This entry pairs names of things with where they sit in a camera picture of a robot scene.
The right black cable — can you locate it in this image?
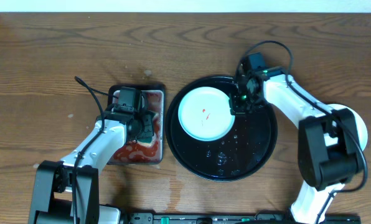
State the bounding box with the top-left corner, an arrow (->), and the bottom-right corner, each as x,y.
240,40 -> 369,224

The round black serving tray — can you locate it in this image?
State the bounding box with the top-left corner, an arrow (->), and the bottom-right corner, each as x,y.
165,76 -> 278,182

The light blue plate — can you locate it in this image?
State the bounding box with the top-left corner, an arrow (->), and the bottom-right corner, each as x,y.
177,86 -> 235,142
329,104 -> 369,151

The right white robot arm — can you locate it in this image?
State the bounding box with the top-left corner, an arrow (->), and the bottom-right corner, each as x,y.
230,65 -> 368,223

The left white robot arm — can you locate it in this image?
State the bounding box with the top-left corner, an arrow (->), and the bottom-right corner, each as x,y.
28,105 -> 155,223

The black cable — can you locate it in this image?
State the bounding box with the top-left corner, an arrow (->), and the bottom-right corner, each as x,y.
240,40 -> 369,224
70,76 -> 121,224

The left black cable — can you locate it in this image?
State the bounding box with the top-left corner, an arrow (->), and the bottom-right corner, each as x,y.
70,76 -> 121,224

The green and yellow sponge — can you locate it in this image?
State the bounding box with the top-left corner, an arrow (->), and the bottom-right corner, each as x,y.
138,111 -> 160,145

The rectangular tray with red water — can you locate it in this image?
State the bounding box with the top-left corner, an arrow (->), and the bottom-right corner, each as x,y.
108,84 -> 165,165

